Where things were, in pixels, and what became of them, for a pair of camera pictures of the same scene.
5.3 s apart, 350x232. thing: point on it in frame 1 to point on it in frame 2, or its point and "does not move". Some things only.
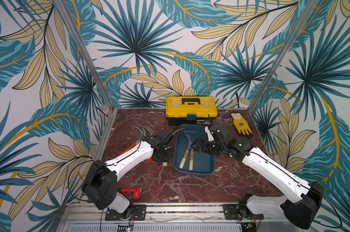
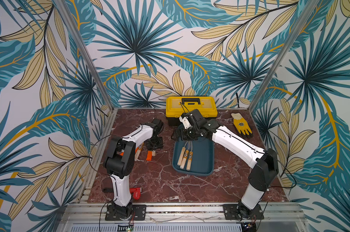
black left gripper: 166,160 to 160,145
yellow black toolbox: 190,110 does not move
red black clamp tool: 137,192 does not move
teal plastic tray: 187,161 does not move
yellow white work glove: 240,123 does not move
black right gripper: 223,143 to 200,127
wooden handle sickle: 165,164 to 185,157
